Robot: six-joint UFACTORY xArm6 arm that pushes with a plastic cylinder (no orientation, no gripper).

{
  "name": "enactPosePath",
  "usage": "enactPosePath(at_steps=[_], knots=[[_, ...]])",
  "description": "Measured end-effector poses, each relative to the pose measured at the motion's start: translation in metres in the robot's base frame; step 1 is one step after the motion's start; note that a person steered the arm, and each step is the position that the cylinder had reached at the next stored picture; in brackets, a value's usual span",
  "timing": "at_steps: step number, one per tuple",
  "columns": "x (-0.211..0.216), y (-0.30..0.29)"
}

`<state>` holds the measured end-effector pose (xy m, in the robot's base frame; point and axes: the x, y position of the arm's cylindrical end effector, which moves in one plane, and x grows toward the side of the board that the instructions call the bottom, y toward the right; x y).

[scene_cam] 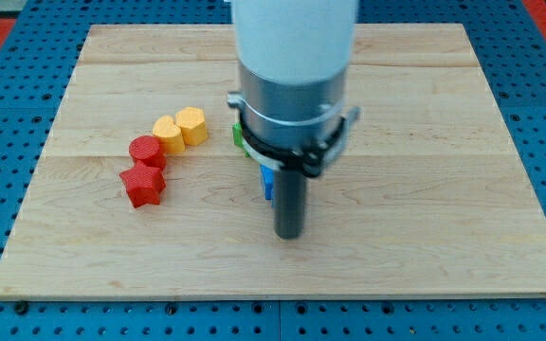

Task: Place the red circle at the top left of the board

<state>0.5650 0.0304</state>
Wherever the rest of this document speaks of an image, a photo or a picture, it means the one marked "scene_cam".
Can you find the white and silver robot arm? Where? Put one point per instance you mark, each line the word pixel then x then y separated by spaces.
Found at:
pixel 293 58

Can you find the red circle block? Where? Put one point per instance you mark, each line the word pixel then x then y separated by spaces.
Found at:
pixel 147 150

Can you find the light wooden board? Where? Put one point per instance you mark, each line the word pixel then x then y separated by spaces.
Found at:
pixel 429 201

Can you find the blue block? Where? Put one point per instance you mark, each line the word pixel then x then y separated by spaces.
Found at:
pixel 267 181

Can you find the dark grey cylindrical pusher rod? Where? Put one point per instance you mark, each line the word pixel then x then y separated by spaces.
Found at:
pixel 289 201

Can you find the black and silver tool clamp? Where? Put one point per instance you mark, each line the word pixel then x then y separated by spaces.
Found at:
pixel 307 147

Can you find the green block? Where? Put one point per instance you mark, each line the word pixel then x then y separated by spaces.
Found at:
pixel 238 137

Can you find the yellow hexagon block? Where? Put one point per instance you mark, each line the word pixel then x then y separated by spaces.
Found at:
pixel 192 122

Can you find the yellow heart block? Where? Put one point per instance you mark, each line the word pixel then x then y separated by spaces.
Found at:
pixel 168 135

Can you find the red star block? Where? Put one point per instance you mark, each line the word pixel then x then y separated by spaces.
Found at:
pixel 143 184

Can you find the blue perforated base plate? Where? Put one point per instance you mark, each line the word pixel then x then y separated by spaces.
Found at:
pixel 36 62

